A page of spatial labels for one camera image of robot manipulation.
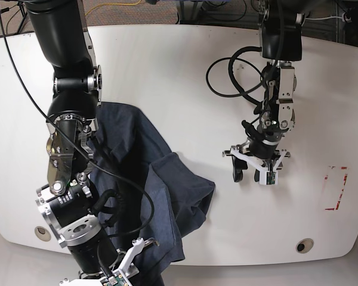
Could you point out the left table grommet hole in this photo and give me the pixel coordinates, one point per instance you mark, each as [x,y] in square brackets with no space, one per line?
[42,233]

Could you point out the red tape marking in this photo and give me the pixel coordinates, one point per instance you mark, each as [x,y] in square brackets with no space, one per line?
[333,187]

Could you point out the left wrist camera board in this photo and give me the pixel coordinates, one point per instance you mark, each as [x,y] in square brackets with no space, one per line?
[271,178]

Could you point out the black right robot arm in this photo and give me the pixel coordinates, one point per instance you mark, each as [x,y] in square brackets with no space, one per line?
[76,212]

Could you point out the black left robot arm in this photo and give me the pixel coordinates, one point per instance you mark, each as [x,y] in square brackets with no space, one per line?
[280,45]

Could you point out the dark blue t-shirt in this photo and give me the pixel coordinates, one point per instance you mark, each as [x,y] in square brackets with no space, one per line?
[164,200]

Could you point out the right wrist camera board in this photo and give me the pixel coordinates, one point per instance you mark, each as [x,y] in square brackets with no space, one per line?
[118,279]

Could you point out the right table grommet hole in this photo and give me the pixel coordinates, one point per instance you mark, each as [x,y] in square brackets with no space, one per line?
[305,245]

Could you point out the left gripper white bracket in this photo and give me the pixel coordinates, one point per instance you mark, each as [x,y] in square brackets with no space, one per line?
[242,159]

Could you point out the table grommet hole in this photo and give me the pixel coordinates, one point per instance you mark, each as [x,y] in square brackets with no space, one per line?
[42,233]
[305,245]

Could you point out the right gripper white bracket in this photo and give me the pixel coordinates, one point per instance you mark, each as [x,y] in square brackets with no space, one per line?
[126,264]

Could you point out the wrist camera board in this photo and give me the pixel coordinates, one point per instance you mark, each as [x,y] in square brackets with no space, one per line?
[118,279]
[271,178]

